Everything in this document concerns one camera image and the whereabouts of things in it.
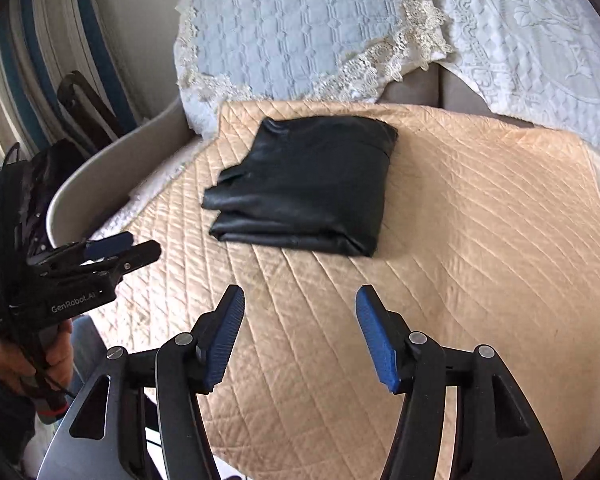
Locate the white embossed cover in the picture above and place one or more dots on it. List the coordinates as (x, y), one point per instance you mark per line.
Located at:
(530, 45)

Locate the person's left hand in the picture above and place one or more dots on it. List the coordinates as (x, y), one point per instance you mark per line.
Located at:
(10, 360)

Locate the blue-grey quilted lace cover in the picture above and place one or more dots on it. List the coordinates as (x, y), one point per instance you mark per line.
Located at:
(290, 25)

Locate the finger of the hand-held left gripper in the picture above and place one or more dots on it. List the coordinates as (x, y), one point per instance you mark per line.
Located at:
(140, 255)
(107, 245)

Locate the blue white striped boards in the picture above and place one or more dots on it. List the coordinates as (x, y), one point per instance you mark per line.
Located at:
(35, 60)

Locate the person's left forearm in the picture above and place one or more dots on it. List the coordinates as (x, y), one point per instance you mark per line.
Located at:
(0, 420)

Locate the beige quilted blanket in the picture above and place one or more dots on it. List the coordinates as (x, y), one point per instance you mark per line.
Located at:
(455, 240)

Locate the black leather jacket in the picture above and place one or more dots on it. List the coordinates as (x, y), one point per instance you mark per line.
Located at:
(310, 185)

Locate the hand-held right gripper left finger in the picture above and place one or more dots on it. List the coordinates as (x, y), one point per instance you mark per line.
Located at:
(225, 340)

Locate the person's blue jeans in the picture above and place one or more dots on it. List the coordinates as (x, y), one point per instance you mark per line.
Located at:
(87, 345)

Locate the grey sofa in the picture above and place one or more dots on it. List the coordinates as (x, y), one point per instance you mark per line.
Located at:
(110, 170)

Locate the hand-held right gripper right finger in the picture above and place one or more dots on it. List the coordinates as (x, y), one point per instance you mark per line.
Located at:
(377, 345)

